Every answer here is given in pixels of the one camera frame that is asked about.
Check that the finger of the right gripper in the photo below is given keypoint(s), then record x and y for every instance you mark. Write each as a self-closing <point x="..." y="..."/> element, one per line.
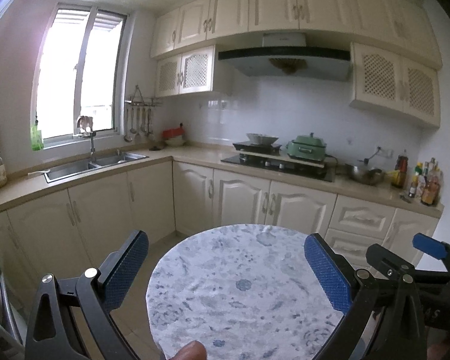
<point x="388" y="263"/>
<point x="436" y="249"/>

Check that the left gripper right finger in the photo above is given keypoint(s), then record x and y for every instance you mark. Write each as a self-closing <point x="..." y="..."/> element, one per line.
<point x="357" y="294"/>

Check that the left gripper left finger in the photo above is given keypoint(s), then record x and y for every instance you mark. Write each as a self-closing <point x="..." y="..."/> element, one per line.
<point x="52" y="330"/>

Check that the steel kitchen sink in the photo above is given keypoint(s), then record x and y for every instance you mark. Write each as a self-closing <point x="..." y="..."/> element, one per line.
<point x="78" y="167"/>

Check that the kitchen window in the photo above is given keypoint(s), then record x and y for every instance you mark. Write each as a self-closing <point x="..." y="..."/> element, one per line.
<point x="79" y="68"/>

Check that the person's left hand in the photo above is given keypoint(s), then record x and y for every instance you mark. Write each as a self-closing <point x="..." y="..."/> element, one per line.
<point x="194" y="350"/>

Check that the condiment bottles group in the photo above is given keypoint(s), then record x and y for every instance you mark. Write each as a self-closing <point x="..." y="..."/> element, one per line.
<point x="426" y="183"/>

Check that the dark sauce bottle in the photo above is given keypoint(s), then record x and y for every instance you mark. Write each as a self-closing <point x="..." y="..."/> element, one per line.
<point x="400" y="171"/>

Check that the steel wok pan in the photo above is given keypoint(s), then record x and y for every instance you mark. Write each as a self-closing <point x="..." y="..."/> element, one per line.
<point x="364" y="174"/>

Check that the cream lower cabinets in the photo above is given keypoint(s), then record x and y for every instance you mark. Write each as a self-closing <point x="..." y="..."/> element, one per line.
<point x="68" y="225"/>

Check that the black gas stove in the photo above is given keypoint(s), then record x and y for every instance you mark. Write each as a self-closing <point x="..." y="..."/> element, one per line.
<point x="270" y="157"/>

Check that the white blue patterned tablecloth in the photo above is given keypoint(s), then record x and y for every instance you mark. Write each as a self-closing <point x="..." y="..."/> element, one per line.
<point x="245" y="291"/>

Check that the green electric cooking pot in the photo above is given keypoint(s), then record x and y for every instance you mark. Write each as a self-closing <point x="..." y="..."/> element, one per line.
<point x="307" y="147"/>

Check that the cream upper lattice cabinet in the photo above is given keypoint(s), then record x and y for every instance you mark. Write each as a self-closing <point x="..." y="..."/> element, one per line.
<point x="390" y="84"/>

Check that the green dish soap bottle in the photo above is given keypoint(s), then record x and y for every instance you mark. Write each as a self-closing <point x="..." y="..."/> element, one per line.
<point x="36" y="138"/>

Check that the steel faucet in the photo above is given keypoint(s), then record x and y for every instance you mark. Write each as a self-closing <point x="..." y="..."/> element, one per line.
<point x="85" y="126"/>

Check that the red white container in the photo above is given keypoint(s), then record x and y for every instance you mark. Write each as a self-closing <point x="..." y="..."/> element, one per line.
<point x="174" y="137"/>

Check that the hanging utensil rack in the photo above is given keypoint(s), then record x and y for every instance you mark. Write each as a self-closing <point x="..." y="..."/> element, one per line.
<point x="139" y="116"/>

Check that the range hood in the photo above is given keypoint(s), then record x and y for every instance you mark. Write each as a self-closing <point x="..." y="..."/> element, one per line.
<point x="287" y="54"/>

